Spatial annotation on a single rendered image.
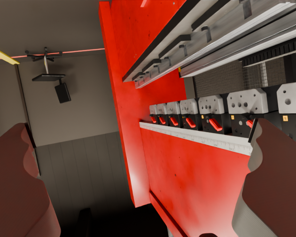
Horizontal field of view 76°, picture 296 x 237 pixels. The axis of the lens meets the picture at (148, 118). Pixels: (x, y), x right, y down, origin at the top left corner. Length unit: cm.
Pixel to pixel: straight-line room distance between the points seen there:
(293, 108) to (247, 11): 34
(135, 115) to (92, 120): 196
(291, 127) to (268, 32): 51
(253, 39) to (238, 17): 33
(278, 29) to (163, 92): 152
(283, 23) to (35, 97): 390
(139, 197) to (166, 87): 131
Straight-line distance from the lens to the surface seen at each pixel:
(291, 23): 96
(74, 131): 405
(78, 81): 407
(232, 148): 82
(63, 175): 427
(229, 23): 78
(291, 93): 61
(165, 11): 96
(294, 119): 62
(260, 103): 67
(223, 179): 93
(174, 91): 232
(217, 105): 82
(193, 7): 75
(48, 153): 422
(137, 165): 224
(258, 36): 105
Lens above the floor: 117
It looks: 4 degrees up
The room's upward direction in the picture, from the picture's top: 171 degrees clockwise
